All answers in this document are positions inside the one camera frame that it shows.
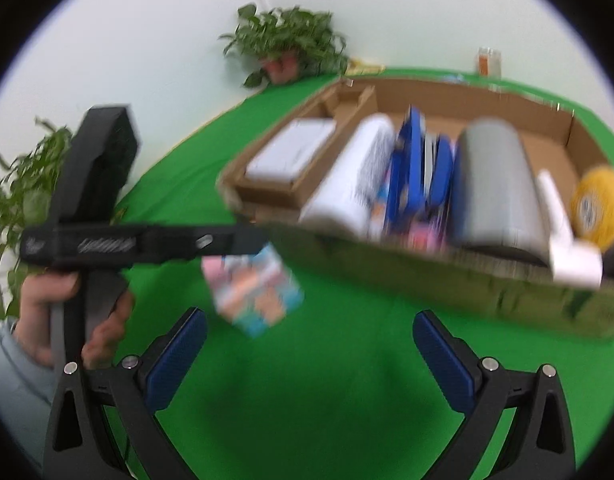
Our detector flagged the white printed tube bottle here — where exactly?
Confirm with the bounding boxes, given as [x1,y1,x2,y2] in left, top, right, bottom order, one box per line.
[299,114,395,238]

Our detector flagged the pastel puzzle cube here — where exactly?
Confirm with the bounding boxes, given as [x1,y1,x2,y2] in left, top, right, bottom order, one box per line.
[201,242,305,338]

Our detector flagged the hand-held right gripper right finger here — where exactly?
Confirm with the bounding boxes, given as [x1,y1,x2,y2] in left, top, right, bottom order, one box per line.
[413,310,576,480]

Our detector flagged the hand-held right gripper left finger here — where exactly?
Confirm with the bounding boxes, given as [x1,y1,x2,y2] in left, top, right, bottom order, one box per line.
[43,306,209,480]

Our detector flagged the colourful board game box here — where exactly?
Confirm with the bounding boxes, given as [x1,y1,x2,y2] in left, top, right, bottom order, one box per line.
[369,106,455,251]

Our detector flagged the yellow-label jar with black lid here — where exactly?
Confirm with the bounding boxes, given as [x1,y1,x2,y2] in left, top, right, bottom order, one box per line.
[569,165,614,281]

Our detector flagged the silver metal can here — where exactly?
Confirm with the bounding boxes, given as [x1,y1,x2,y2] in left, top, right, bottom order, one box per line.
[447,117,550,266]

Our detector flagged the potted green plant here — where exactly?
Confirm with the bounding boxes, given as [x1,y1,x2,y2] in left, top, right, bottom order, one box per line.
[219,4,349,88]

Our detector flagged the small narrow cardboard box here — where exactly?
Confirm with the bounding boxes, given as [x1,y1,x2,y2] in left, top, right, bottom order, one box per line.
[232,82,378,208]

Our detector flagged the large shallow cardboard box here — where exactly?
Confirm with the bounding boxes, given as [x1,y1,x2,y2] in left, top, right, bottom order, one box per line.
[216,77,614,341]

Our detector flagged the person's left forearm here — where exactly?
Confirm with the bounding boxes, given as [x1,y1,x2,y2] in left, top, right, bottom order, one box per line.
[0,322,60,461]

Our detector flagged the large-leaf green plant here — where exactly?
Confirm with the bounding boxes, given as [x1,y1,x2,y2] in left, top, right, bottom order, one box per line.
[0,117,73,321]

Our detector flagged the person's left hand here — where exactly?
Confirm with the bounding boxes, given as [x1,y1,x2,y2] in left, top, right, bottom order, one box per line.
[12,272,135,368]

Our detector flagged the white rectangular carton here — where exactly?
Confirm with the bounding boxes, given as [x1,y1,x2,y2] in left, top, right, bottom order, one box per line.
[244,119,338,186]

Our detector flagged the clear jar with orange label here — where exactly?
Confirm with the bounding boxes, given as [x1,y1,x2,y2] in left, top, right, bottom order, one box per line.
[474,47,502,78]

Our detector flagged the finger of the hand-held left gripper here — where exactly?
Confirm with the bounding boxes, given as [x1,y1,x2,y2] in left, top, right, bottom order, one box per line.
[152,224,268,263]

